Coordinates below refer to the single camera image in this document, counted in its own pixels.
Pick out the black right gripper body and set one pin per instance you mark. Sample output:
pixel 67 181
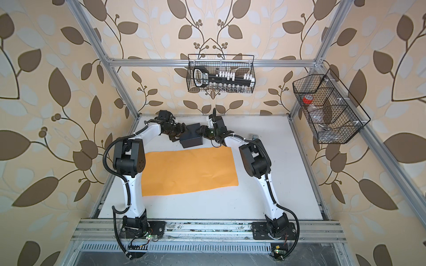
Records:
pixel 209 133

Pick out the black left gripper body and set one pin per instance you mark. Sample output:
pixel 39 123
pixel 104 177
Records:
pixel 175 131

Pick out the dark navy gift box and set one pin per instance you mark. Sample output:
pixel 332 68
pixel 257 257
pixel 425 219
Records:
pixel 191 136

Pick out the orange wrapping paper sheet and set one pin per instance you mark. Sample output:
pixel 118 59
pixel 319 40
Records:
pixel 187 171

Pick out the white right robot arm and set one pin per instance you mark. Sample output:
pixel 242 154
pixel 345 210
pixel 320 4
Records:
pixel 280 221

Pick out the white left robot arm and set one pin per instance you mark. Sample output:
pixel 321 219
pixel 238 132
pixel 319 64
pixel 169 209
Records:
pixel 129 162

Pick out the black white tool in basket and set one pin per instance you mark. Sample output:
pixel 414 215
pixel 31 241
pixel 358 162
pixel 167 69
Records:
pixel 202 79

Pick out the red capped clear bottle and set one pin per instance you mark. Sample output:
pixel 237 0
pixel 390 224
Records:
pixel 316 113

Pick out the black wire basket back wall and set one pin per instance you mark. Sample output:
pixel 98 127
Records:
pixel 238 63

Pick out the black wire basket wall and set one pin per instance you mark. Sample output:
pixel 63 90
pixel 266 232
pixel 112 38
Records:
pixel 343 113
pixel 238 63

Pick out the black wire basket right wall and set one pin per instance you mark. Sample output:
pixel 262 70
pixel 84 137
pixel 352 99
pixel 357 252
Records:
pixel 343 113

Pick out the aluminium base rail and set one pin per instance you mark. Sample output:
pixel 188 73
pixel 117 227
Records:
pixel 225 230

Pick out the aluminium frame post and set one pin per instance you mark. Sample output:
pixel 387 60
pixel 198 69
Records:
pixel 77 10

